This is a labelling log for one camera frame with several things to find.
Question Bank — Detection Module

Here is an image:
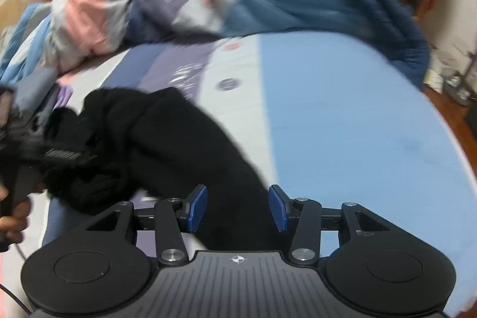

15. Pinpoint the dark blue fleece blanket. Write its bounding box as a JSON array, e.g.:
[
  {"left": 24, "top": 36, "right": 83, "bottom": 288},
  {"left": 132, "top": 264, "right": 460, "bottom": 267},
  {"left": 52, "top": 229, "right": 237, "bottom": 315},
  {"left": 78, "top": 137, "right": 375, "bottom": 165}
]
[{"left": 290, "top": 0, "right": 432, "bottom": 90}]

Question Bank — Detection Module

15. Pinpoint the left hand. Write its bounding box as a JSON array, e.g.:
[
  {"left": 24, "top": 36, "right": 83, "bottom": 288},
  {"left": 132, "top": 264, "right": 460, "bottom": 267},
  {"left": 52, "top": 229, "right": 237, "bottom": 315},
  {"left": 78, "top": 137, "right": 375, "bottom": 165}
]
[{"left": 0, "top": 197, "right": 32, "bottom": 243}]

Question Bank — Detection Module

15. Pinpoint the black garment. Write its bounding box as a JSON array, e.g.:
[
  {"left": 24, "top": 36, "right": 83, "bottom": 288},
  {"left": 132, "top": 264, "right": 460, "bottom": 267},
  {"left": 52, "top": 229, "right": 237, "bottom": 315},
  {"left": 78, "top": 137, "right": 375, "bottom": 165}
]
[{"left": 44, "top": 87, "right": 287, "bottom": 251}]

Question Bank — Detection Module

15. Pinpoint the patchwork bed sheet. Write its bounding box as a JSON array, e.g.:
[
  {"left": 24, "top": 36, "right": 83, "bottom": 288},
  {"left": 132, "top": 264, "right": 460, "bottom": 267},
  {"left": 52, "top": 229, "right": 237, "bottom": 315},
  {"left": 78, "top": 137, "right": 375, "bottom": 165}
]
[{"left": 61, "top": 32, "right": 476, "bottom": 316}]

